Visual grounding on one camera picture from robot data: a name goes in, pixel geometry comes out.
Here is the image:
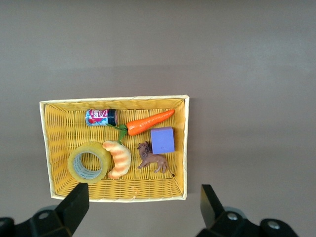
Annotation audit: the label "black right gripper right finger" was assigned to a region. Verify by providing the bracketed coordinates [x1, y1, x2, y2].
[196, 184, 299, 237]

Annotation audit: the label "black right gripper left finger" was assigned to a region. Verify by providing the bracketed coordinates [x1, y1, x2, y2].
[0, 182, 90, 237]

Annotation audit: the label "clear packing tape roll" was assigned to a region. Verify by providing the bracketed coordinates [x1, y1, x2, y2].
[67, 141, 112, 185]

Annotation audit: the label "toy croissant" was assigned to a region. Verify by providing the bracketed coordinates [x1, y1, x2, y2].
[102, 140, 132, 180]

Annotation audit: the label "yellow woven rectangular basket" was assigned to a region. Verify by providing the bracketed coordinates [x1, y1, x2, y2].
[39, 94, 190, 203]

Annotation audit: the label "brown toy lion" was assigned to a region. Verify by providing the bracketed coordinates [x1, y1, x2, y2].
[137, 141, 176, 178]

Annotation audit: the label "purple foam block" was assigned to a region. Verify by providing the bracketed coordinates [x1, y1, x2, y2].
[150, 126, 176, 155]

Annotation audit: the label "small red drink can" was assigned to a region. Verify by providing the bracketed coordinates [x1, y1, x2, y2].
[85, 108, 119, 127]

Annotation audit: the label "orange toy carrot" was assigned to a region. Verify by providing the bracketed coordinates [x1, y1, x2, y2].
[106, 109, 175, 145]

